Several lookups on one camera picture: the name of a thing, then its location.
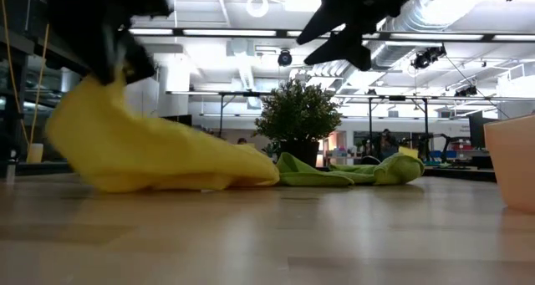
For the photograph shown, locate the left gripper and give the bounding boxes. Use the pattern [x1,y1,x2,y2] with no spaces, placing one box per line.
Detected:
[44,0,175,85]

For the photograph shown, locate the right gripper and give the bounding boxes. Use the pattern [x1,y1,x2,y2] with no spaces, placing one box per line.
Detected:
[296,0,448,72]

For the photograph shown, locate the yellow microfiber towel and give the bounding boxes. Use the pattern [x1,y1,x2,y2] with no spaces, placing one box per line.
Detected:
[44,73,281,194]

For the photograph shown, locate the green microfiber towel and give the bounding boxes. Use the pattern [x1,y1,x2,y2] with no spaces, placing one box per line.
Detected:
[275,151,426,188]

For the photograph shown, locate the orange plastic bin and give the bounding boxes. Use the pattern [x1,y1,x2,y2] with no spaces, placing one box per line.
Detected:
[483,114,535,215]

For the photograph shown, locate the black hanging dome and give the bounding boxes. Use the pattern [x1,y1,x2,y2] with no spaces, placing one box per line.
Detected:
[277,48,294,68]

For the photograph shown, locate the black monitor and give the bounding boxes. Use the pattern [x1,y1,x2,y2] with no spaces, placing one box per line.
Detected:
[161,114,194,128]
[467,110,502,149]

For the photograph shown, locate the potted plant in black pot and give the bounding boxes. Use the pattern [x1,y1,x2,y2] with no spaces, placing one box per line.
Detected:
[251,78,344,169]

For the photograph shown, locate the black ceiling spotlight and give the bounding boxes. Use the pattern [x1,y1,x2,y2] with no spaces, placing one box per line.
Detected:
[453,84,479,99]
[410,43,448,71]

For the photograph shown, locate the black background stand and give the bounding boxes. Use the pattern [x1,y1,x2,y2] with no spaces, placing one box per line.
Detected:
[166,90,273,140]
[334,94,498,152]

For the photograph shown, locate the pale yellow cup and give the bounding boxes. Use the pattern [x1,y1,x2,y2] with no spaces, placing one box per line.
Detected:
[26,142,45,165]

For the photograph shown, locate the small grey bottle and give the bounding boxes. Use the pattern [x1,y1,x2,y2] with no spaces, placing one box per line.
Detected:
[4,150,18,182]

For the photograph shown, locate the black ceiling light rail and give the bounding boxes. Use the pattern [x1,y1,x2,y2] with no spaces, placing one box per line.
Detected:
[127,27,535,43]

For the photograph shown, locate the yellow cable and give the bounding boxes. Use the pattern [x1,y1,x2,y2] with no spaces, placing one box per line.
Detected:
[0,0,51,146]

